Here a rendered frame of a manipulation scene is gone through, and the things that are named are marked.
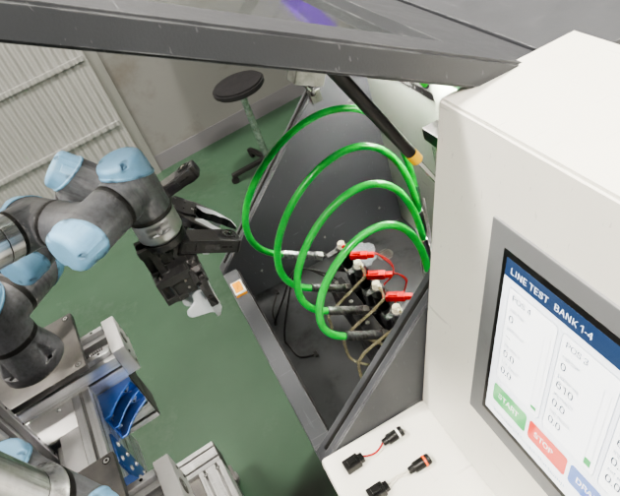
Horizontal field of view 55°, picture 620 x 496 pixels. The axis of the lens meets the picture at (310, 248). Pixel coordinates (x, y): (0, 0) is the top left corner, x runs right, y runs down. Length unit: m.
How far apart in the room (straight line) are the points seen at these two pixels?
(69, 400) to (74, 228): 0.77
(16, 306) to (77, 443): 0.33
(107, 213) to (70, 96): 3.18
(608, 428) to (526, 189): 0.28
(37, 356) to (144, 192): 0.69
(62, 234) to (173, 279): 0.23
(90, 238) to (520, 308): 0.58
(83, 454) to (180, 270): 0.58
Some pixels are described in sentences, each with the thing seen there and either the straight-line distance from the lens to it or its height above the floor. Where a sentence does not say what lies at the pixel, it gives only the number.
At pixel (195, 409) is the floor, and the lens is 2.67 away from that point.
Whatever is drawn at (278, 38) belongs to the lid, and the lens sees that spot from 0.68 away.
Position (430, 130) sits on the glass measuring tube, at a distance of 1.26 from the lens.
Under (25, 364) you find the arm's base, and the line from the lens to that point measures 1.52.
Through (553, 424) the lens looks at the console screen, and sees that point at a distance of 0.83.
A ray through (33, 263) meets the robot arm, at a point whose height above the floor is 1.40.
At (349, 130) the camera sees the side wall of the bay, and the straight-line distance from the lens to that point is 1.58.
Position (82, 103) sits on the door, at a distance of 4.08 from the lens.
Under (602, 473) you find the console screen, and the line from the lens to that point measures 0.80.
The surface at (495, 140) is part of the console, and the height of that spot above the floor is 1.54.
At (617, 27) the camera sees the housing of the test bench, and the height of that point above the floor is 1.50.
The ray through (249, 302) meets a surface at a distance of 1.52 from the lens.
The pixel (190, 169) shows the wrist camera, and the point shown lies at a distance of 1.14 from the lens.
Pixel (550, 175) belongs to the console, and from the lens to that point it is 0.68.
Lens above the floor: 1.95
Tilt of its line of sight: 39 degrees down
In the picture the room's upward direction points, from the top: 21 degrees counter-clockwise
